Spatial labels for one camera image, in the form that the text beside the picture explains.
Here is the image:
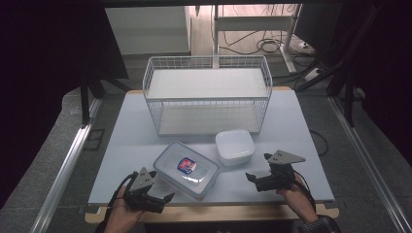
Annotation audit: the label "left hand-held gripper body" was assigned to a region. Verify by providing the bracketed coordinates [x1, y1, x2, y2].
[121, 166, 166, 215]

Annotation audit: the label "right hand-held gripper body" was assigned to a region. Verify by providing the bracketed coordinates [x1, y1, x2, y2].
[255, 150, 307, 192]

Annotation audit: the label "white square container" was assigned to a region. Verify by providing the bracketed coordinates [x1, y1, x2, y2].
[215, 129, 256, 168]

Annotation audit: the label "person's right hand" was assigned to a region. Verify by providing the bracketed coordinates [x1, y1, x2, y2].
[276, 181, 321, 224]

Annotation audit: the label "person's left hand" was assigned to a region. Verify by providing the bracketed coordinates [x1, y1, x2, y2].
[104, 186, 146, 233]

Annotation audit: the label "clear lidded rectangular container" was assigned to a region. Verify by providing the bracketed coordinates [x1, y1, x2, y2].
[153, 140, 222, 200]

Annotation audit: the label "white power strip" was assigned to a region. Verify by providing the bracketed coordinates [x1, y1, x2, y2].
[303, 66, 324, 83]

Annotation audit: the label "black metal stand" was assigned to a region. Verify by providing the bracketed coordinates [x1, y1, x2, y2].
[293, 3, 385, 128]
[78, 73, 131, 128]

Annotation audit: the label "white cabinet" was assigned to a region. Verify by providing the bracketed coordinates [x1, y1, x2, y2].
[104, 6, 191, 56]

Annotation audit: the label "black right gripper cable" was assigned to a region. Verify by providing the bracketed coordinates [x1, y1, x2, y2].
[291, 169, 318, 213]

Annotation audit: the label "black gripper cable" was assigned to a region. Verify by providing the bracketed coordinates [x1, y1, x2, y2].
[291, 169, 318, 213]
[102, 171, 139, 233]

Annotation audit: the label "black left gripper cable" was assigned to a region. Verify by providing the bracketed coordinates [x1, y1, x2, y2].
[102, 171, 139, 233]

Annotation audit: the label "black cable beside table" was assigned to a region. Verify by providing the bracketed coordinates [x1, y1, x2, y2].
[309, 129, 330, 157]

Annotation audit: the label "aluminium rail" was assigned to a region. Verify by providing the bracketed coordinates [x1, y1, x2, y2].
[29, 97, 103, 233]
[327, 95, 412, 233]

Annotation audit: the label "black floor cables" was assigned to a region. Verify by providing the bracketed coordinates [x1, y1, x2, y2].
[219, 29, 313, 56]

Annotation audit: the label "white metal desk frame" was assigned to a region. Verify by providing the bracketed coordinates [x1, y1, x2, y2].
[212, 3, 303, 74]

